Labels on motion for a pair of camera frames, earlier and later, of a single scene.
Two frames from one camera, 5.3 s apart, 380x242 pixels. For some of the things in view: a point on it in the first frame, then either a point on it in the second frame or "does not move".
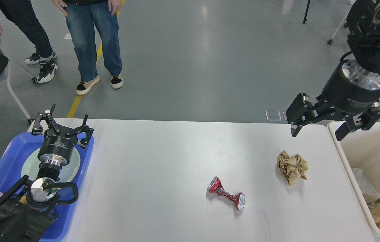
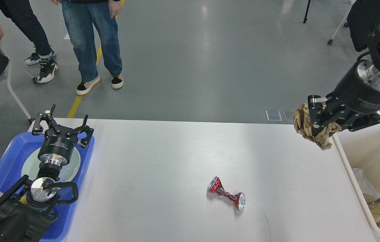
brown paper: x=290 y=167 -> x=302 y=124
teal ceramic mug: x=23 y=200 does not move
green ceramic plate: x=31 y=167 does not move
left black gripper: x=56 y=149 does not move
